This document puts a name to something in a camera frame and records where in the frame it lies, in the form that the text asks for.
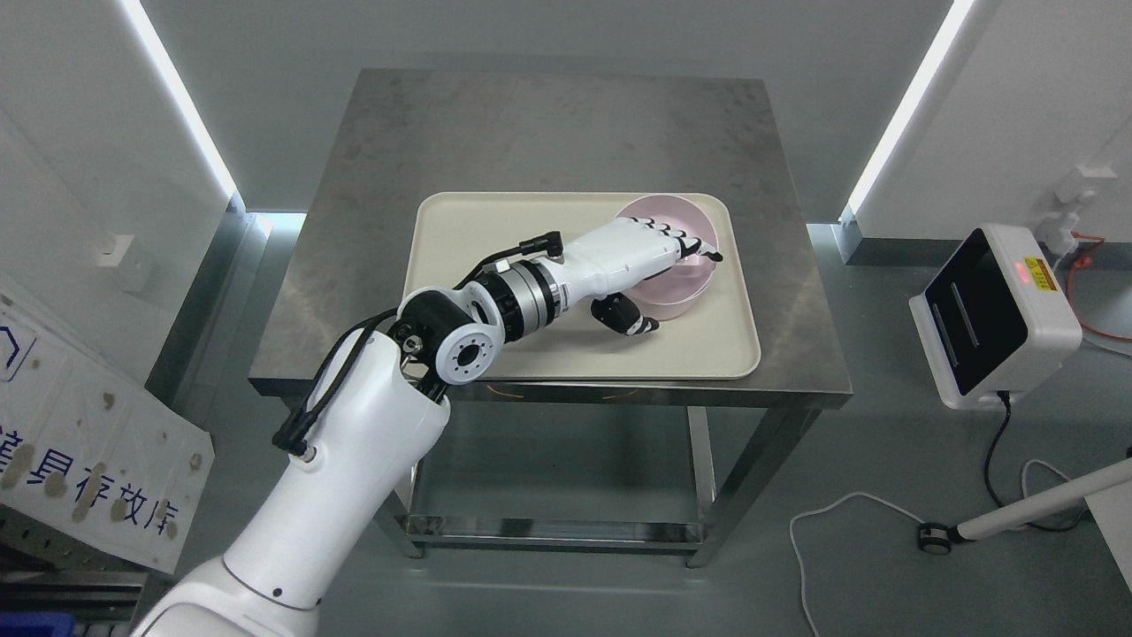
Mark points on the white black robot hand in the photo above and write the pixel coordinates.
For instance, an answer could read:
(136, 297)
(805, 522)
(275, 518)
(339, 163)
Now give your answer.
(602, 264)

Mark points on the pink bowl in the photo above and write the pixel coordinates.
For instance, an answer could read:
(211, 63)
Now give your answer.
(675, 291)

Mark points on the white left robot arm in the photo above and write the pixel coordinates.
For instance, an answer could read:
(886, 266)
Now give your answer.
(377, 405)

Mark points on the beige plastic tray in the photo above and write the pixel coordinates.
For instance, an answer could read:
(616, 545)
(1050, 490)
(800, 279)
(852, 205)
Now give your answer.
(715, 340)

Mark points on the stainless steel table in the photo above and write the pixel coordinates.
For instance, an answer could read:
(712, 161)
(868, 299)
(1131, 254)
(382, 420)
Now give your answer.
(408, 134)

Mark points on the white black box device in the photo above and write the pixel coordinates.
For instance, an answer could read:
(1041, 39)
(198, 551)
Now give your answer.
(994, 322)

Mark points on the white wheeled stand leg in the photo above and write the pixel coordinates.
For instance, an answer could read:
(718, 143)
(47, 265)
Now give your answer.
(1110, 481)

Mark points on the white printed sign board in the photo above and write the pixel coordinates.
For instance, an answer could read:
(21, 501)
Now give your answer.
(88, 451)

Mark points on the white wall socket plug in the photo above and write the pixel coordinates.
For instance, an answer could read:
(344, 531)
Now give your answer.
(1070, 195)

